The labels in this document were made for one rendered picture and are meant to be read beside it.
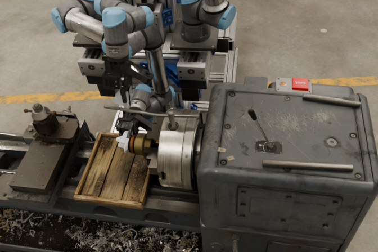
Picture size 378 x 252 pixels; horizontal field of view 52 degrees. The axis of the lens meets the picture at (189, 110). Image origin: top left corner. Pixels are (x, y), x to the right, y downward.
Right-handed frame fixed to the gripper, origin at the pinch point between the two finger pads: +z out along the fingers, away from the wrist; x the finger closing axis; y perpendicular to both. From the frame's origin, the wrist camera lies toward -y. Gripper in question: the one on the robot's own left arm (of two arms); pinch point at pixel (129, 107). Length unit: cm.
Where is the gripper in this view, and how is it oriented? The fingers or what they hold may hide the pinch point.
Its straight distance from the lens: 141.8
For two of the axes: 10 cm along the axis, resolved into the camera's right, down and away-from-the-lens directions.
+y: -9.8, -0.8, 1.6
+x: -1.8, 4.8, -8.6
